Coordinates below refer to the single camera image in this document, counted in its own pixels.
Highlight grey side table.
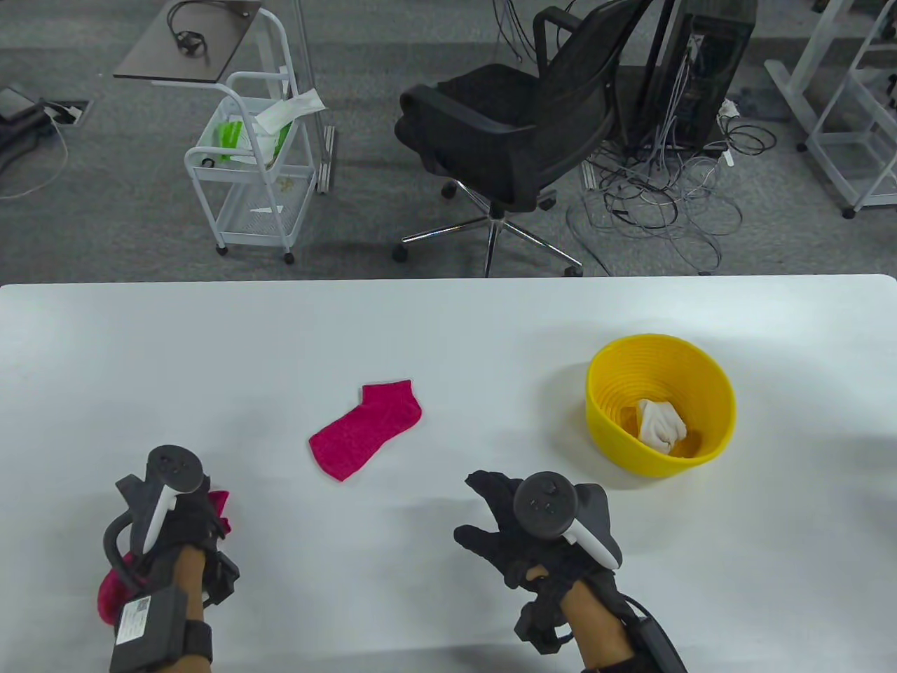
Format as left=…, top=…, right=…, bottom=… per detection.
left=112, top=0, right=263, bottom=85

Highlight black computer tower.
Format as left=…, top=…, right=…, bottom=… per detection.
left=641, top=0, right=759, bottom=151

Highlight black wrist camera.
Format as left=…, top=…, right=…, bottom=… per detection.
left=515, top=596, right=574, bottom=655
left=202, top=552, right=241, bottom=608

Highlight black headphones with cable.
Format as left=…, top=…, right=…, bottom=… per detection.
left=166, top=0, right=211, bottom=67

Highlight person's left forearm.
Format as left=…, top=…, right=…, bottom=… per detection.
left=174, top=547, right=210, bottom=626

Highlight hanging black cables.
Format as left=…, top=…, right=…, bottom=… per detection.
left=491, top=0, right=544, bottom=67

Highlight person's right hand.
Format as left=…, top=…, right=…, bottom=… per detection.
left=454, top=470, right=621, bottom=597

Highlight white floor cable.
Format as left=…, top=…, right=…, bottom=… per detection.
left=0, top=116, right=69, bottom=203

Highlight white metal rack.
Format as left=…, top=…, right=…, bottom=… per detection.
left=806, top=0, right=897, bottom=219

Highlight black office chair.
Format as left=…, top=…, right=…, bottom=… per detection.
left=391, top=0, right=656, bottom=278

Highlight tangle of floor cables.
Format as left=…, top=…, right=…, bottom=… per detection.
left=566, top=105, right=777, bottom=276

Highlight grey and white controller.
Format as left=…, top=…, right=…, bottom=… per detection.
left=514, top=472, right=623, bottom=570
left=104, top=444, right=209, bottom=570

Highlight green packet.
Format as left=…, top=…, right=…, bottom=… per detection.
left=214, top=121, right=292, bottom=165

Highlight floor outlet box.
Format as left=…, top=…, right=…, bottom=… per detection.
left=42, top=100, right=90, bottom=127

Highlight person's left hand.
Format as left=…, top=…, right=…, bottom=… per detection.
left=126, top=475, right=228, bottom=583

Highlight person's right forearm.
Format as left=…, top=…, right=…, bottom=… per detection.
left=561, top=582, right=633, bottom=668

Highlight yellow ribbed basket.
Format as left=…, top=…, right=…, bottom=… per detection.
left=586, top=334, right=737, bottom=480

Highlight white rolling cart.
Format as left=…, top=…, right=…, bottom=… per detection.
left=184, top=7, right=316, bottom=266

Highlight white paper sheet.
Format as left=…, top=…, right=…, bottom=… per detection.
left=252, top=89, right=327, bottom=134

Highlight white power strip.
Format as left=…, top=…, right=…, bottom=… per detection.
left=718, top=98, right=740, bottom=169

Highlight white desk leg frame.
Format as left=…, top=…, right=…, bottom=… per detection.
left=764, top=0, right=852, bottom=151

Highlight pink sock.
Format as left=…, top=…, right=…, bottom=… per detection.
left=97, top=489, right=233, bottom=625
left=308, top=379, right=423, bottom=483

